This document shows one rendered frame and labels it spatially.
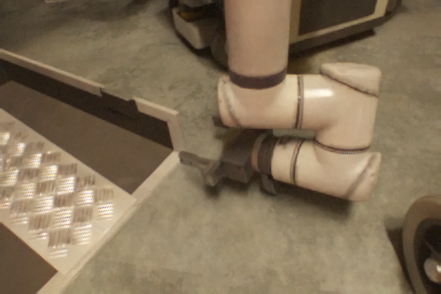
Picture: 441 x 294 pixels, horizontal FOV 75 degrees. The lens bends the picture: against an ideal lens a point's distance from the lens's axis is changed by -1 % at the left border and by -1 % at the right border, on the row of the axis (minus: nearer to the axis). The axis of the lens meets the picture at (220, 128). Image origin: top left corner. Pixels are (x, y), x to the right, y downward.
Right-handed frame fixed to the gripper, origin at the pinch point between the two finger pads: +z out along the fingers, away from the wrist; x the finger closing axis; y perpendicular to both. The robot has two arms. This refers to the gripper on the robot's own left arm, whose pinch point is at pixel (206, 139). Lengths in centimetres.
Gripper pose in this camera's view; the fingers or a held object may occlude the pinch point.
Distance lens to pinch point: 64.1
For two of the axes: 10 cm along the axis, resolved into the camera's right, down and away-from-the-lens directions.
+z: -8.3, -1.7, 5.3
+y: -2.1, -7.9, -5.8
